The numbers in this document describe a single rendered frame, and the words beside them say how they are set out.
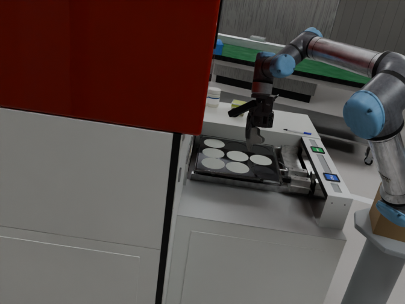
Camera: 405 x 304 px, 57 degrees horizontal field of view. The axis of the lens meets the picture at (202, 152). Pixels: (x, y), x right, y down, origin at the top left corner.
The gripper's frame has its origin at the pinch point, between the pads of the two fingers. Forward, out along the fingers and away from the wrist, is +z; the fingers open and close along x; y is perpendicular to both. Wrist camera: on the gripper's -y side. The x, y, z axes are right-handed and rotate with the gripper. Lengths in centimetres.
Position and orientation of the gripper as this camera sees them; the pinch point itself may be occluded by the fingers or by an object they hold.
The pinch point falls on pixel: (248, 147)
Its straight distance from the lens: 143.3
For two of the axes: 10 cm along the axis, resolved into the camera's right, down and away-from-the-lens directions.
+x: 4.4, -0.4, 9.0
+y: 8.9, 1.6, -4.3
